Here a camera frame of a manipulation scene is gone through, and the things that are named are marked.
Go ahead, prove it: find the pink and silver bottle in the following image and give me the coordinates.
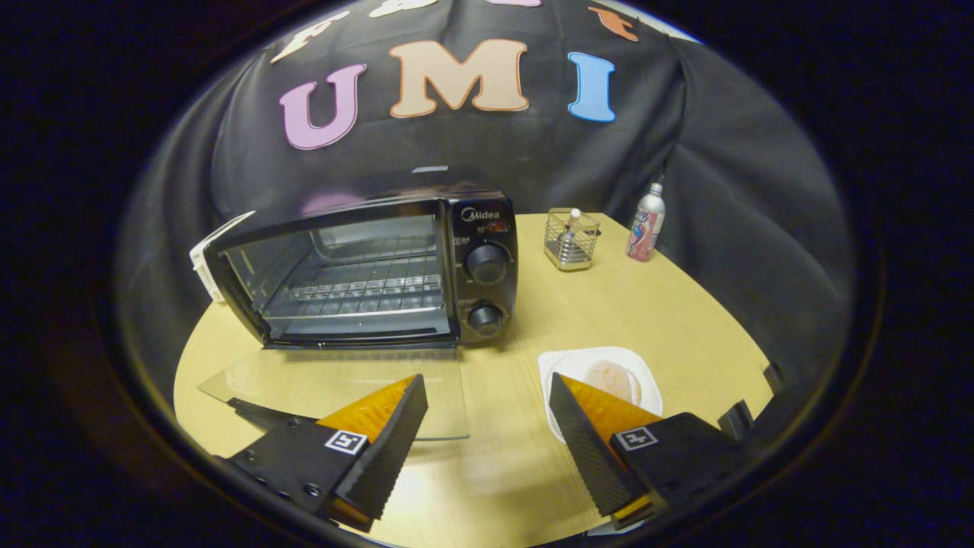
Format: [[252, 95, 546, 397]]
[[626, 183, 667, 263]]

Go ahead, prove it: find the round bread bun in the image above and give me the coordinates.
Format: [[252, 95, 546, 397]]
[[583, 359, 642, 406]]

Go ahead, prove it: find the black toaster oven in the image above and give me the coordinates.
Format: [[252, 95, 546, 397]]
[[198, 166, 520, 442]]

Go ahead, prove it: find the white square plate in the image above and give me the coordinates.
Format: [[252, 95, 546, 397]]
[[537, 346, 664, 444]]

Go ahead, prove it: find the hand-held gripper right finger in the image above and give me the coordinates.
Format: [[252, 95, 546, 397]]
[[548, 372, 750, 531]]

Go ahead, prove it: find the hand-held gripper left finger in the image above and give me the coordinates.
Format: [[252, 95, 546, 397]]
[[215, 373, 429, 534]]

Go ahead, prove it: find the wire mesh basket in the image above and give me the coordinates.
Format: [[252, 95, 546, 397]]
[[543, 208, 601, 272]]

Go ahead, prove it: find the white pop-up toaster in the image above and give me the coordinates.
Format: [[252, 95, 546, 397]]
[[189, 211, 257, 304]]

